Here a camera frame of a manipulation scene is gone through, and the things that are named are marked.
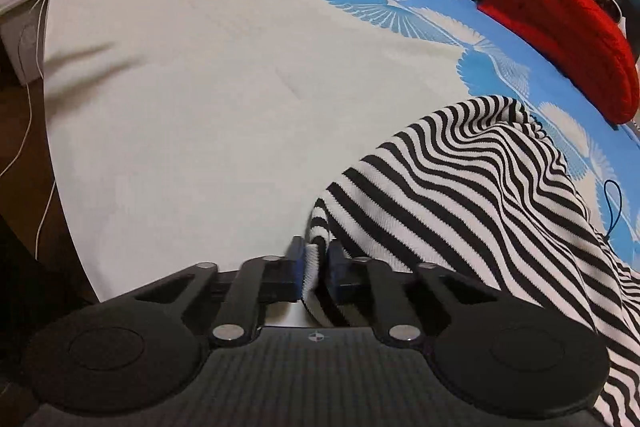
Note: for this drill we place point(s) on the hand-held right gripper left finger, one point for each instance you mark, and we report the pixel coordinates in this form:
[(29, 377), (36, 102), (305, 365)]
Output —
[(299, 273)]

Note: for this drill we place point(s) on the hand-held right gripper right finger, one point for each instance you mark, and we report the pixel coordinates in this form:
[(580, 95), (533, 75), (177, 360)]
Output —
[(334, 274)]

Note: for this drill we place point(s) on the red folded blanket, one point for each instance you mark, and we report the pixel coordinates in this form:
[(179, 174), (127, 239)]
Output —
[(560, 27)]

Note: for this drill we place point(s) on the white storage box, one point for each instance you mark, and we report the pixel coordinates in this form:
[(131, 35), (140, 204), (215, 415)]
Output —
[(22, 7)]

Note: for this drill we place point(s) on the blue printed bed sheet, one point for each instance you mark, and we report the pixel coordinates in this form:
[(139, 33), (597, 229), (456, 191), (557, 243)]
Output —
[(175, 107)]

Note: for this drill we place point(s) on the black white striped hoodie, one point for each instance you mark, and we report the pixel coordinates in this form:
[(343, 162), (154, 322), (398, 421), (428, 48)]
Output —
[(450, 207)]

